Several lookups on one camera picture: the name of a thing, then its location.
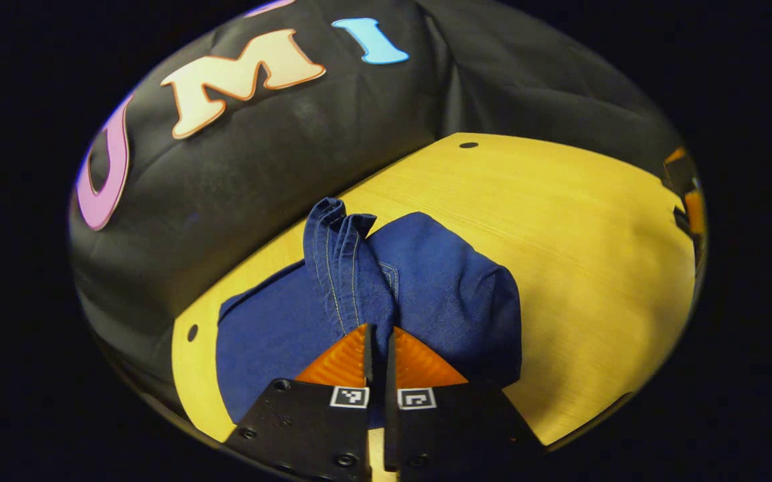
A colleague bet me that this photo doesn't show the black backdrop cloth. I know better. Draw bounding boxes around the black backdrop cloth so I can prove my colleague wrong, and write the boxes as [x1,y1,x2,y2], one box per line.
[69,0,686,406]

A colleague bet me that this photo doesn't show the blue denim jeans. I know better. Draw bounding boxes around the blue denim jeans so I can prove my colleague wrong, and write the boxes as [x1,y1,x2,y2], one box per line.
[216,197,523,426]

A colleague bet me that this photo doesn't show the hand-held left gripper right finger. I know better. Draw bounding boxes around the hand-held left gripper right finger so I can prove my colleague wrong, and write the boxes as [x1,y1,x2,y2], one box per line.
[384,326,548,478]

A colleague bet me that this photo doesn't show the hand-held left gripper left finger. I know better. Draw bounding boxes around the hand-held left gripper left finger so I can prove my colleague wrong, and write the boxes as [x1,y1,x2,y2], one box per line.
[223,323,377,480]

